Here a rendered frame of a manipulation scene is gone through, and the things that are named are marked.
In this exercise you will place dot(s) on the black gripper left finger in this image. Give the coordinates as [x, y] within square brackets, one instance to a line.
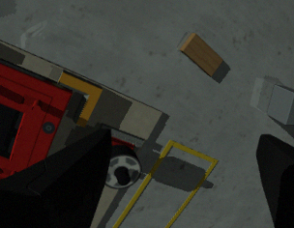
[61, 191]

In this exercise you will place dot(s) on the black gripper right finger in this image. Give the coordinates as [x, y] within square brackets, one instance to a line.
[275, 160]

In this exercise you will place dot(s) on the black tyre with grey wheel rim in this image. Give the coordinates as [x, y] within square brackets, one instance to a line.
[122, 156]

